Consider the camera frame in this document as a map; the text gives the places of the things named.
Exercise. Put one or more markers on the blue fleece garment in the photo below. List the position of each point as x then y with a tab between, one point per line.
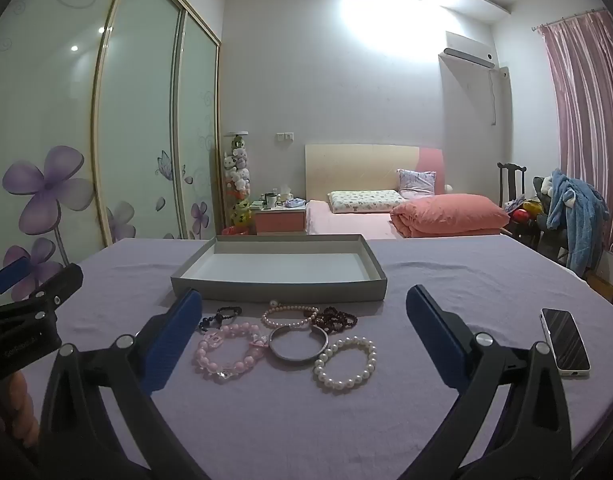
576	220

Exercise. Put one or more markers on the white air conditioner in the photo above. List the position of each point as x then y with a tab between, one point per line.
466	47

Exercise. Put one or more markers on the curtain rod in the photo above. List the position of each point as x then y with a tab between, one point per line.
566	18

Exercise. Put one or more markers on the tissue box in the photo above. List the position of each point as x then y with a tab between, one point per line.
286	194

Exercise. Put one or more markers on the pink curtain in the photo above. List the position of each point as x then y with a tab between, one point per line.
586	110

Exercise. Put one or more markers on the white floral pillow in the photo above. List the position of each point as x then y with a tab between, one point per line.
366	201

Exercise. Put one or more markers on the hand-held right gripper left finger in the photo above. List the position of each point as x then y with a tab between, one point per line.
171	340

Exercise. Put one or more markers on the white pipe cover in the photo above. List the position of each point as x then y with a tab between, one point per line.
499	72

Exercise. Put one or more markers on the pink and beige nightstand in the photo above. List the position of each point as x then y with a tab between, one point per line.
279	221

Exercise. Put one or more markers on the dark wooden chair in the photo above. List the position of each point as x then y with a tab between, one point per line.
511	180

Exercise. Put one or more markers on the beige and pink headboard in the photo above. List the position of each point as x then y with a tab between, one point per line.
356	167

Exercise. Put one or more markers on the red bin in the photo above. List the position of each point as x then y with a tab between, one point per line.
234	230

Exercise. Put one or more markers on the flower print sliding wardrobe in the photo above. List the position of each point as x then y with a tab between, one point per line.
136	110

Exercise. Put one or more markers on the colourful toys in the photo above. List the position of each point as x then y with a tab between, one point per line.
524	211

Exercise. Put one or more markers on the white smartphone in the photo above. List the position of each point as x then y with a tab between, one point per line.
566	340

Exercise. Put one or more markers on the person's left hand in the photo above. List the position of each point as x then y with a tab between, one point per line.
16	402

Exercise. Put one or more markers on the grey shallow cardboard tray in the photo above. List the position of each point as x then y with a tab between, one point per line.
276	270

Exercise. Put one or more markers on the folded pink quilt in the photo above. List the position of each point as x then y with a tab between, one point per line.
446	215

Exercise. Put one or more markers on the column of plush toys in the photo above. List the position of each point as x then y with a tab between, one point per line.
238	180

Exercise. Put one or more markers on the bed with pink sheet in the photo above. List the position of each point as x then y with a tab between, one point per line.
346	222

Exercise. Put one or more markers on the blue cloth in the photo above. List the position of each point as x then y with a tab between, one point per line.
295	204

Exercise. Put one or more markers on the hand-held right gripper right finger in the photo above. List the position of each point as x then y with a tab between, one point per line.
436	340

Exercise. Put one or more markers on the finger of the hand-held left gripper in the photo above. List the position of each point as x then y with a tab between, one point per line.
9	274
61	280

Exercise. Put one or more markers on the purple table cloth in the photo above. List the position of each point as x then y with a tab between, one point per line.
436	270

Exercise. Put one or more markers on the purple patterned pillow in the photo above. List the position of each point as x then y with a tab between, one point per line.
416	182

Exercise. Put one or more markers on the wall switch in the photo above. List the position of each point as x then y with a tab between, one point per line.
285	136

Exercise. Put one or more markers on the silver bangle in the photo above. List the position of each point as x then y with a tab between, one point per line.
294	360

